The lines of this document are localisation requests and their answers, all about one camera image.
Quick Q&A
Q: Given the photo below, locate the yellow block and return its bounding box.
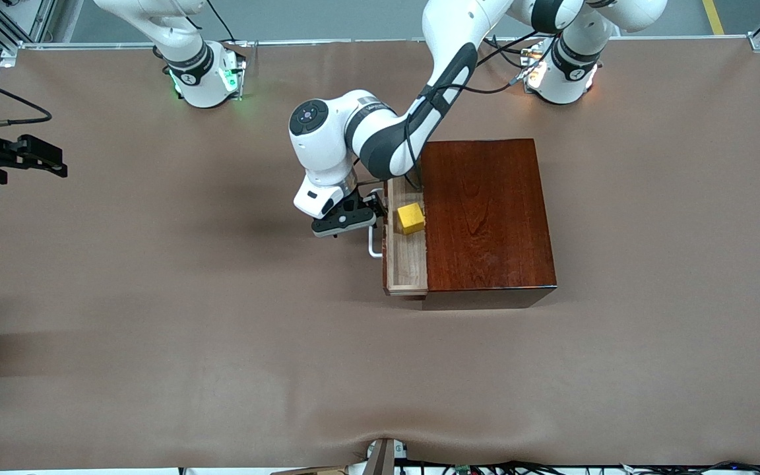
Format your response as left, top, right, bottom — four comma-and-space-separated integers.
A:
397, 203, 427, 236

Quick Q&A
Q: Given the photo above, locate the light wood drawer white handle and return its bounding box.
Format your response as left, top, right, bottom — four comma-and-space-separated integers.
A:
367, 177, 430, 296

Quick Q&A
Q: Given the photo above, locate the dark red-brown wooden cabinet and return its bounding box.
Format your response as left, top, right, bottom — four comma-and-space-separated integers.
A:
419, 139, 559, 311

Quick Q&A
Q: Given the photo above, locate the brown table mat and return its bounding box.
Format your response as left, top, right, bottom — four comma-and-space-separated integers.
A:
0, 38, 760, 470

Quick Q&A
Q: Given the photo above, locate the yellow floor tape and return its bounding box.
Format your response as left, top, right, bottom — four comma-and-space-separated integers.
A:
701, 0, 726, 36

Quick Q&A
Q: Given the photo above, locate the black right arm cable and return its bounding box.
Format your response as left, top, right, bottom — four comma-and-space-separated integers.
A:
0, 66, 53, 131

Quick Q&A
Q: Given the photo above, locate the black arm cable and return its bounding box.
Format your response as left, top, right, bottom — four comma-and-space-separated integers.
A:
0, 66, 53, 131
405, 30, 555, 192

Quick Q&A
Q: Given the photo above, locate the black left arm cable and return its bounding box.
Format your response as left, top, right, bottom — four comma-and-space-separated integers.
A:
405, 30, 555, 192

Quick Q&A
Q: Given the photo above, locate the grey metal bracket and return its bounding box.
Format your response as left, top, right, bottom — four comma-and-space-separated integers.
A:
365, 437, 408, 475

